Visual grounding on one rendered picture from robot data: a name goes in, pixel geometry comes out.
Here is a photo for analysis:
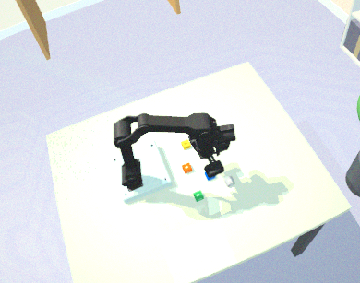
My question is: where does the orange digit block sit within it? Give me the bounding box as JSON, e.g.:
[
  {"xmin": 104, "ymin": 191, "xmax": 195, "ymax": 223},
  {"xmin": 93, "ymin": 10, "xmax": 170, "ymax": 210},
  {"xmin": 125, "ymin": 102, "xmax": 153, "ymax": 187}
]
[{"xmin": 182, "ymin": 163, "xmax": 192, "ymax": 174}]

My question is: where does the green block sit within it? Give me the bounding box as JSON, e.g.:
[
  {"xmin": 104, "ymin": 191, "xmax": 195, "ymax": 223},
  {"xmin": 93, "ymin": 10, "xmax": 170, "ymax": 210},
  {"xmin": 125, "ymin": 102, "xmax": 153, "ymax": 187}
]
[{"xmin": 193, "ymin": 190, "xmax": 204, "ymax": 202}]

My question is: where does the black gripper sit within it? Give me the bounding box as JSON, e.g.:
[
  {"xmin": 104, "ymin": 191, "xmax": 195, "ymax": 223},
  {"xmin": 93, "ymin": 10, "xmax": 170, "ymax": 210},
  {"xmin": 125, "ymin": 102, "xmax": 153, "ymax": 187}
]
[{"xmin": 188, "ymin": 136, "xmax": 225, "ymax": 178}]

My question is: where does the yellow block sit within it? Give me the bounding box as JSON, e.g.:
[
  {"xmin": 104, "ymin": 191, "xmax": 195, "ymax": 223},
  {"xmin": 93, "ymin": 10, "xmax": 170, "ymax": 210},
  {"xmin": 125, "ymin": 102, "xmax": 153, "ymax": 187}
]
[{"xmin": 181, "ymin": 140, "xmax": 191, "ymax": 149}]

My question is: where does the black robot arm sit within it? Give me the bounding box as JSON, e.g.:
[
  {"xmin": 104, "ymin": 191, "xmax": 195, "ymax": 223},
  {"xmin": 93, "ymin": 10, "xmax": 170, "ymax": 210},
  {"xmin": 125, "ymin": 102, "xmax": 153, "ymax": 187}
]
[{"xmin": 114, "ymin": 112, "xmax": 235, "ymax": 192}]

